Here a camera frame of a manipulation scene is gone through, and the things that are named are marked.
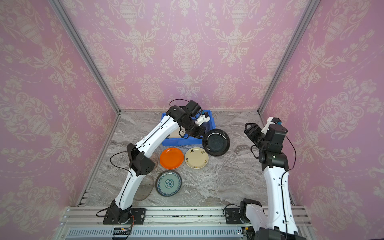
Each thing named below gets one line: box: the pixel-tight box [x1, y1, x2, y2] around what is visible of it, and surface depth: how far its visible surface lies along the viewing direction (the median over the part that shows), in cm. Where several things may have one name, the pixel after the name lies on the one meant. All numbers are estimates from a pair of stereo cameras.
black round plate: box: [202, 128, 230, 157], surface depth 81 cm
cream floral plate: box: [184, 147, 209, 169], surface depth 96 cm
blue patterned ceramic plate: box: [155, 170, 182, 197], surface depth 87 cm
